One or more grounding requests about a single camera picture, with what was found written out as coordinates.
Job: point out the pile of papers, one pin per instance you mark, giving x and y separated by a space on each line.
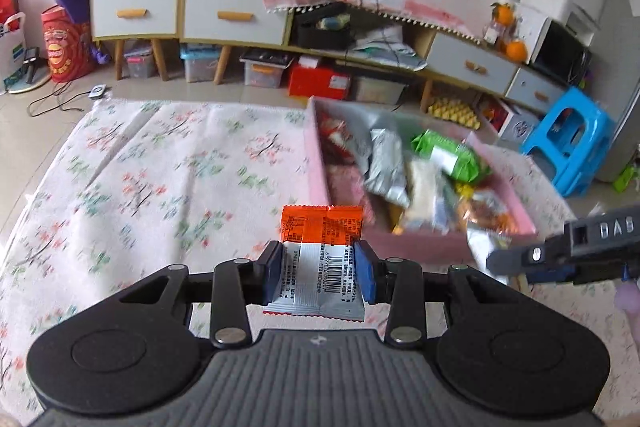
390 47

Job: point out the clear grey storage bin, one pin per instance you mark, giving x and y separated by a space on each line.
139 64

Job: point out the red gift bag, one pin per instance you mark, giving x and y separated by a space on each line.
6 7

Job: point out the brown snack packet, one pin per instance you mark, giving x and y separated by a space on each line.
487 212

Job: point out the round red bag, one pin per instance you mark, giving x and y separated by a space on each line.
65 47

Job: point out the narrow white drawer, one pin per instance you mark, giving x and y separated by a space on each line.
115 27

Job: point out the white cardboard box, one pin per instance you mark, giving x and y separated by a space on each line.
530 32

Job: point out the pink snack bar packet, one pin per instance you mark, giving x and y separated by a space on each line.
347 189

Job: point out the long silver snack packet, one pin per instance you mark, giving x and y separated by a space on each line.
387 167

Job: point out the person's right hand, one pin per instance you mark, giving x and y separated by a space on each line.
630 297

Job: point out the black microwave oven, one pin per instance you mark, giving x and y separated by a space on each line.
560 52

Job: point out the black stand on round base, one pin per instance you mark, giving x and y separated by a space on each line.
32 67

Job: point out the pale yellow cake packet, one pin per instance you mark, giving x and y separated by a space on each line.
422 194

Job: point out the pink cardboard box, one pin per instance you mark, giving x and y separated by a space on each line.
415 247

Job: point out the printed cardboard box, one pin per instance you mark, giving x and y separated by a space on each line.
515 124

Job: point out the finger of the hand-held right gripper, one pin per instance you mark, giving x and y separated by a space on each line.
525 257
550 274

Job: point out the green snack packet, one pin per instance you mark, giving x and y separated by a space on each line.
450 154

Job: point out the wide grey drawer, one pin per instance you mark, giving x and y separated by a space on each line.
450 57

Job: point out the floral tablecloth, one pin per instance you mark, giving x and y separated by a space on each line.
150 187

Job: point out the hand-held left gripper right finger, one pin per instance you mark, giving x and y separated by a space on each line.
367 272

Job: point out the red candy packet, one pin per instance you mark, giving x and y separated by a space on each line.
337 134

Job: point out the white grey snack packet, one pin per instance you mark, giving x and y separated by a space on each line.
487 249

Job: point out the white paper bag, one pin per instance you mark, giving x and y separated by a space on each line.
11 57

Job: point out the small glass jar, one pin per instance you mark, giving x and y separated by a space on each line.
491 33

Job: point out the clear bin orange latch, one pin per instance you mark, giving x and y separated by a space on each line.
262 77

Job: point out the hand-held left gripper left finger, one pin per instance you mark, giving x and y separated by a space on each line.
274 269

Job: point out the wide white drawer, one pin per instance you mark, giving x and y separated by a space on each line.
210 32

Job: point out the black storage box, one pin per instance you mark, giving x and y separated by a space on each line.
320 34

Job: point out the stack of yellow egg trays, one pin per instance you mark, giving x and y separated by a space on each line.
452 112

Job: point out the blue lid storage bin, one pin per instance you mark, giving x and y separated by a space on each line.
200 67

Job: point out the small grey drawer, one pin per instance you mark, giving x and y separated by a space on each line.
525 87

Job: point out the orange fruit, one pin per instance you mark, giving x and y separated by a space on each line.
516 50
502 13

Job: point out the white charger puck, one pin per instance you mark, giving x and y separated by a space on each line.
97 92

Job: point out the blue plastic stool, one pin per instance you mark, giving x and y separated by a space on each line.
575 117

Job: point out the grey refrigerator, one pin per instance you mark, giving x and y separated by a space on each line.
622 82

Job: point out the red cardboard box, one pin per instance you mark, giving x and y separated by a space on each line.
315 82

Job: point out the orange and silver snack packet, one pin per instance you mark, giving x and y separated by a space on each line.
320 257

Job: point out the low wooden cabinet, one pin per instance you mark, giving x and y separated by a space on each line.
425 37

